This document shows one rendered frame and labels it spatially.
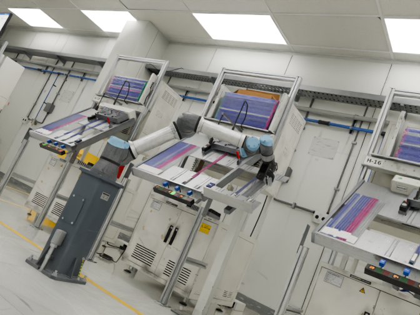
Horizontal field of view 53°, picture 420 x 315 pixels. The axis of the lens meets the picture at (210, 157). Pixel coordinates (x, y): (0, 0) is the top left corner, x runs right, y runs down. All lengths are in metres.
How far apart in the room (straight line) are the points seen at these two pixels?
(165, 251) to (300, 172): 2.07
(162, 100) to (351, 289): 2.65
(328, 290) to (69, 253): 1.43
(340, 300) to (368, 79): 2.97
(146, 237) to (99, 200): 1.06
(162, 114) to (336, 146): 1.88
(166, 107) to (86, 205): 2.31
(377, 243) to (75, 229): 1.54
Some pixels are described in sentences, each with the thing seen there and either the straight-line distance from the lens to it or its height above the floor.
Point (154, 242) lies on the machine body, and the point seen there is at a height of 0.29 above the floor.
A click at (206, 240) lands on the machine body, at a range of 2.96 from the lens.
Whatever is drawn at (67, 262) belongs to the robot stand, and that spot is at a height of 0.09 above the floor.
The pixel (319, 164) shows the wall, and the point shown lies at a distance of 4.63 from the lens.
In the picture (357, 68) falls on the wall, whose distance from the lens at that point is 5.07.
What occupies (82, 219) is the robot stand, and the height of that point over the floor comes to 0.31.
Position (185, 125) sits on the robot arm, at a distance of 2.33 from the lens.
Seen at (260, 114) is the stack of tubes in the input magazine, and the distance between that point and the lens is 3.29.
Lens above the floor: 0.47
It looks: 10 degrees up
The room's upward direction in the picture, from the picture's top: 24 degrees clockwise
